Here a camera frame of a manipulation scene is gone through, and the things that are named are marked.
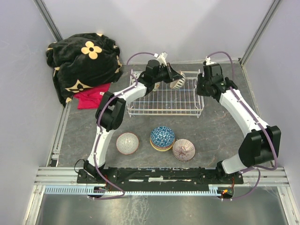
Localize aluminium frame rail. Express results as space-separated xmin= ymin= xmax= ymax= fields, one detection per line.
xmin=34 ymin=167 xmax=289 ymax=197

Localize multicolour bowl under blue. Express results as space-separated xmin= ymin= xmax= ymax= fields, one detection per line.
xmin=150 ymin=140 xmax=175 ymax=152

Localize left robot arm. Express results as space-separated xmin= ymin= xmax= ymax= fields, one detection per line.
xmin=83 ymin=60 xmax=184 ymax=183

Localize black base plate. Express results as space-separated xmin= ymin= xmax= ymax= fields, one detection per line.
xmin=76 ymin=166 xmax=244 ymax=192

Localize grey geometric patterned bowl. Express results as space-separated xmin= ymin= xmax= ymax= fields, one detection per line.
xmin=116 ymin=132 xmax=139 ymax=155

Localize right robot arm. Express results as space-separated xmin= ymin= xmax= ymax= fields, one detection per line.
xmin=196 ymin=62 xmax=281 ymax=183

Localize purple striped bowl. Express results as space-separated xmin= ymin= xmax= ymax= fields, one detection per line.
xmin=172 ymin=139 xmax=195 ymax=162

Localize white wire dish rack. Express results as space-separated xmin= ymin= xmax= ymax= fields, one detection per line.
xmin=127 ymin=71 xmax=204 ymax=117

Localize red cloth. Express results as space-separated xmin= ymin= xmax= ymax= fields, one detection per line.
xmin=74 ymin=83 xmax=111 ymax=110

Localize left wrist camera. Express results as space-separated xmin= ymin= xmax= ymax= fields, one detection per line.
xmin=154 ymin=52 xmax=168 ymax=67

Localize black floral fleece blanket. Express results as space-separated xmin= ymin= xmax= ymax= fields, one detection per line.
xmin=45 ymin=33 xmax=122 ymax=106

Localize blue triangle patterned bowl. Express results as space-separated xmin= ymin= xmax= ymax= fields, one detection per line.
xmin=150 ymin=126 xmax=175 ymax=148

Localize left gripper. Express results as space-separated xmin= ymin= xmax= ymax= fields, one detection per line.
xmin=153 ymin=62 xmax=183 ymax=84

